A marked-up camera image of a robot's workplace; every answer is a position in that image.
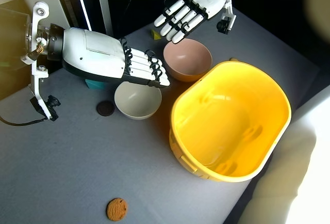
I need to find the large pink bowl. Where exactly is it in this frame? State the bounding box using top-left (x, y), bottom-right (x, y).
top-left (162, 38), bottom-right (213, 83)

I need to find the small white bowl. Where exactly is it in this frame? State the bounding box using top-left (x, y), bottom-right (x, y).
top-left (114, 81), bottom-right (162, 120)

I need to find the yellow plastic tub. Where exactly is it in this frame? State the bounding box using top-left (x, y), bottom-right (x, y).
top-left (169, 60), bottom-right (292, 183)

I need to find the teal block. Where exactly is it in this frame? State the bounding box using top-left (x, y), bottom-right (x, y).
top-left (84, 78), bottom-right (114, 90)

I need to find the dark round cookie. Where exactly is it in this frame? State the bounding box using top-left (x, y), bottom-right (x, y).
top-left (96, 100), bottom-right (116, 117)

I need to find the blurred beige foreground edge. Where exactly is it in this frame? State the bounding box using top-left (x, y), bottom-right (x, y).
top-left (303, 0), bottom-right (330, 54)

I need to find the brown round cookie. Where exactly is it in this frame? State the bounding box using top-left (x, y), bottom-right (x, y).
top-left (106, 197), bottom-right (128, 221)

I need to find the blurred white foreground shell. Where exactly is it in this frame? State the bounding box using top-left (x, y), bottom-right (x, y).
top-left (223, 84), bottom-right (330, 224)

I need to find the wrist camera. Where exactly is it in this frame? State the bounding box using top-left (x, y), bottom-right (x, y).
top-left (30, 94), bottom-right (61, 121)
top-left (217, 14), bottom-right (237, 35)

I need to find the black camera cable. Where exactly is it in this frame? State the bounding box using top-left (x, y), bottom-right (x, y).
top-left (0, 115), bottom-right (49, 127)

